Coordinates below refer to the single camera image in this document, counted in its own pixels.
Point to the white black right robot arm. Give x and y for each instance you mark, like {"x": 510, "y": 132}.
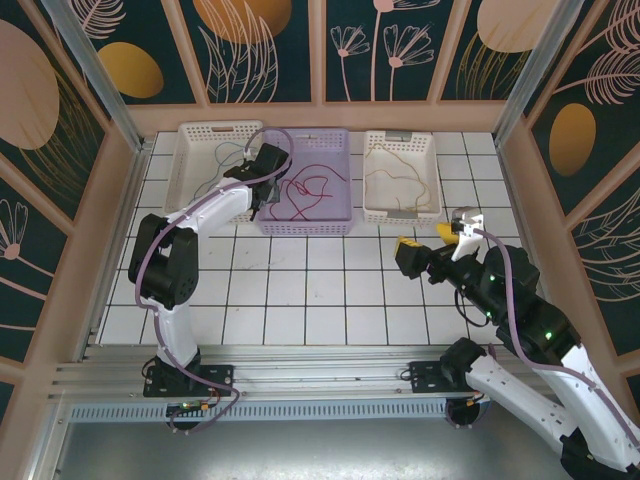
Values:
{"x": 520, "y": 400}

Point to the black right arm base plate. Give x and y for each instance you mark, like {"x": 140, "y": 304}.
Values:
{"x": 425, "y": 377}

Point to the large white perforated basket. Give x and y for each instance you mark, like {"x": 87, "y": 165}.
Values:
{"x": 195, "y": 165}

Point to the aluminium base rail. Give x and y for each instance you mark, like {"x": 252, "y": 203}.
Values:
{"x": 320, "y": 372}

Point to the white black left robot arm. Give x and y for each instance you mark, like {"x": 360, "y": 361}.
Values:
{"x": 170, "y": 260}

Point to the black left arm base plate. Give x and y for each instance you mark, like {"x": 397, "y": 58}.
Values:
{"x": 220, "y": 380}

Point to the aluminium corner post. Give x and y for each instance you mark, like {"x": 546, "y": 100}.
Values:
{"x": 95, "y": 75}
{"x": 535, "y": 75}

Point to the aluminium side rail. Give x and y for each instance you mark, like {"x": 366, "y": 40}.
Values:
{"x": 131, "y": 190}
{"x": 530, "y": 250}

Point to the purple perforated basket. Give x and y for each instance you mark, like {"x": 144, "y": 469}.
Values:
{"x": 325, "y": 205}

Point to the grey metal sheet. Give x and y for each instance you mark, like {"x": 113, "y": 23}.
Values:
{"x": 300, "y": 450}

